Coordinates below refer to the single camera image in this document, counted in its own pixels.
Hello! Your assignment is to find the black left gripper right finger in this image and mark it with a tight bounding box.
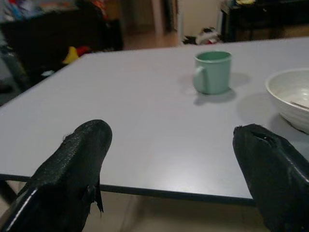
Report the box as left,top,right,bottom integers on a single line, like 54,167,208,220
232,124,309,232

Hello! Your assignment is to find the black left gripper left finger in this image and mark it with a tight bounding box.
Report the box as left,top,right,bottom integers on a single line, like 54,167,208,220
0,119,113,232

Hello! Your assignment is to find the white ceramic bowl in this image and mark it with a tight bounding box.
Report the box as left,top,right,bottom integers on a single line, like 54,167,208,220
265,68,309,134

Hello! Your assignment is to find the grey table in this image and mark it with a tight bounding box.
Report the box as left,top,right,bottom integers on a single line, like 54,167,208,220
0,37,309,206

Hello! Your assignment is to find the yellow plush toy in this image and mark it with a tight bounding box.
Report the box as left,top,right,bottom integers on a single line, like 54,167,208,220
62,46,80,65

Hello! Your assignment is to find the green mug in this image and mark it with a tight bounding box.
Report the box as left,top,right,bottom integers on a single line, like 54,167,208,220
193,50,232,95

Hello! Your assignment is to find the black sofa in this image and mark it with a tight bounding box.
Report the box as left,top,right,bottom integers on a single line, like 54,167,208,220
0,4,124,80

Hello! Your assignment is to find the black and white clutter pile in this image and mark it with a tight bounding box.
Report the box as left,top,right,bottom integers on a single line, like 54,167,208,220
183,27,222,46

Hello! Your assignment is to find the black side table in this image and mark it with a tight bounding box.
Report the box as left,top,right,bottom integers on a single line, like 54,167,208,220
221,1,309,43

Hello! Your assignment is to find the colourful cloth pile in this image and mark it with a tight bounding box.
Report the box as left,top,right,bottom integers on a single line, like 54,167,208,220
1,0,80,21

